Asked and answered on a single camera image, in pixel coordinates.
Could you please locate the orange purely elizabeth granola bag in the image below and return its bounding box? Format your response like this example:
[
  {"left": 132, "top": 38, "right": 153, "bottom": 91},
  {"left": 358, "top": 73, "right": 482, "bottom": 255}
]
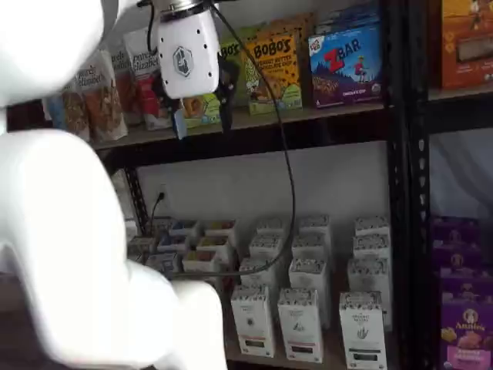
[{"left": 75, "top": 49, "right": 129, "bottom": 143}]

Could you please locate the white box blue print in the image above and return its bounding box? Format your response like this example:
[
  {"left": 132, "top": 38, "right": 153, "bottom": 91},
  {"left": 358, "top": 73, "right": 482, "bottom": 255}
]
[
  {"left": 145, "top": 252, "right": 181, "bottom": 275},
  {"left": 156, "top": 233, "right": 190, "bottom": 254},
  {"left": 169, "top": 219, "right": 200, "bottom": 237}
]

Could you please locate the black power cord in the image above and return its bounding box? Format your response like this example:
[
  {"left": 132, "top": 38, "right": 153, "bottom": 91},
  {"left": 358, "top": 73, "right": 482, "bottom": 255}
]
[{"left": 149, "top": 192, "right": 166, "bottom": 237}]

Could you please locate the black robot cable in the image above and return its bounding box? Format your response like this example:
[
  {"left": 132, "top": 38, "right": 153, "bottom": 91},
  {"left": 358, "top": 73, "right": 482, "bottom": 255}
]
[{"left": 137, "top": 0, "right": 297, "bottom": 279}]

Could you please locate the blue ZBar box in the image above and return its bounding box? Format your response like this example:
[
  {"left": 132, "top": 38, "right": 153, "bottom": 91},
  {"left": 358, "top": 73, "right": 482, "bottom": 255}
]
[
  {"left": 307, "top": 25, "right": 385, "bottom": 110},
  {"left": 315, "top": 2, "right": 383, "bottom": 38}
]

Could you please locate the black metal shelf rack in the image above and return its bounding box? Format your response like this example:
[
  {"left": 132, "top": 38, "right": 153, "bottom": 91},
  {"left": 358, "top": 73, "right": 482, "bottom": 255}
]
[
  {"left": 5, "top": 0, "right": 411, "bottom": 370},
  {"left": 407, "top": 0, "right": 493, "bottom": 370}
]

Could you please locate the blue purely elizabeth granola bag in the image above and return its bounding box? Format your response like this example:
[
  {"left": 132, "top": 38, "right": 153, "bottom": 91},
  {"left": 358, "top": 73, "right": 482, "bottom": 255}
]
[{"left": 42, "top": 72, "right": 92, "bottom": 143}]

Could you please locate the red purely elizabeth granola bag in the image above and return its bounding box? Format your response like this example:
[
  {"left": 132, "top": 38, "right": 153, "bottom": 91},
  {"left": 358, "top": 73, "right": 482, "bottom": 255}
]
[{"left": 122, "top": 29, "right": 174, "bottom": 131}]

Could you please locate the orange snack box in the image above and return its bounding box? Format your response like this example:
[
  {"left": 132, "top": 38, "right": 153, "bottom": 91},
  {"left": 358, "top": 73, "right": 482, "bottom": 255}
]
[{"left": 438, "top": 0, "right": 493, "bottom": 90}]

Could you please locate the yellow Bobo's peanut butter box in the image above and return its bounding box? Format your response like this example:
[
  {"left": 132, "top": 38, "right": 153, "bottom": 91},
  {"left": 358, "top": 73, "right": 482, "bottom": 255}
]
[{"left": 242, "top": 32, "right": 304, "bottom": 116}]

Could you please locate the white floral tea box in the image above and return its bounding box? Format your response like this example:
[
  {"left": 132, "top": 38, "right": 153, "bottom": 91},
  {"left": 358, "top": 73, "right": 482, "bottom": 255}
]
[
  {"left": 248, "top": 233, "right": 288, "bottom": 264},
  {"left": 347, "top": 257, "right": 390, "bottom": 298},
  {"left": 238, "top": 257, "right": 280, "bottom": 294},
  {"left": 298, "top": 214, "right": 331, "bottom": 237},
  {"left": 354, "top": 215, "right": 391, "bottom": 237},
  {"left": 288, "top": 257, "right": 332, "bottom": 329},
  {"left": 291, "top": 233, "right": 332, "bottom": 263},
  {"left": 256, "top": 217, "right": 292, "bottom": 238},
  {"left": 352, "top": 234, "right": 391, "bottom": 261}
]

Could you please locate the green Bobo's apple pie box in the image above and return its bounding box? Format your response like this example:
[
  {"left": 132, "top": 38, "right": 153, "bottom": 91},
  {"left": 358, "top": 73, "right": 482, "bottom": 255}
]
[{"left": 181, "top": 92, "right": 223, "bottom": 129}]

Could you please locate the white tea box green strip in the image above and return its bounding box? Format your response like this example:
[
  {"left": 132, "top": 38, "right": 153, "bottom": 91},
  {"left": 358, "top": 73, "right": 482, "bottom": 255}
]
[{"left": 338, "top": 291, "right": 388, "bottom": 370}]

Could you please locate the purple Annie's box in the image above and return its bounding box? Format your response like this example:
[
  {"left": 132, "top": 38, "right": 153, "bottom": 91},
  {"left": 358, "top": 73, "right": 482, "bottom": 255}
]
[
  {"left": 430, "top": 215, "right": 481, "bottom": 247},
  {"left": 438, "top": 275, "right": 493, "bottom": 370},
  {"left": 433, "top": 240, "right": 487, "bottom": 282}
]

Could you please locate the white tea box orange strip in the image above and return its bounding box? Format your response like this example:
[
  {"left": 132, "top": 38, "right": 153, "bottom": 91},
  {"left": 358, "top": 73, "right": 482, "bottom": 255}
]
[{"left": 230, "top": 284, "right": 277, "bottom": 358}]

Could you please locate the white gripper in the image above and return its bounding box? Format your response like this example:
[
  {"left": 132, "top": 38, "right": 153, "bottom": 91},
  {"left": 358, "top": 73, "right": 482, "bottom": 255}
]
[{"left": 152, "top": 10, "right": 240, "bottom": 140}]

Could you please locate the white box orange print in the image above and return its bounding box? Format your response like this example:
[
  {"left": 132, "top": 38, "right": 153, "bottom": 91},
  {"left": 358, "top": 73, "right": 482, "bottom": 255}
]
[
  {"left": 195, "top": 235, "right": 233, "bottom": 267},
  {"left": 181, "top": 250, "right": 220, "bottom": 284},
  {"left": 203, "top": 220, "right": 236, "bottom": 247}
]

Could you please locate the dark brown leather chair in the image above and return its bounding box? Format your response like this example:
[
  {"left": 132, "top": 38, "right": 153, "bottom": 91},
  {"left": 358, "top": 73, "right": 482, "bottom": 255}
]
[{"left": 6, "top": 100, "right": 44, "bottom": 132}]

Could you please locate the white tea box pink strip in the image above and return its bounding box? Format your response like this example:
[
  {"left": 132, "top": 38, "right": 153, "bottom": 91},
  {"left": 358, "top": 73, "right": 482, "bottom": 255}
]
[{"left": 277, "top": 288, "right": 324, "bottom": 364}]

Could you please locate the brown purely elizabeth granola bag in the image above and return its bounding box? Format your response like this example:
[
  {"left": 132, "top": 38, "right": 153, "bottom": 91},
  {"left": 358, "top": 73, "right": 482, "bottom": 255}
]
[{"left": 109, "top": 44, "right": 144, "bottom": 127}]

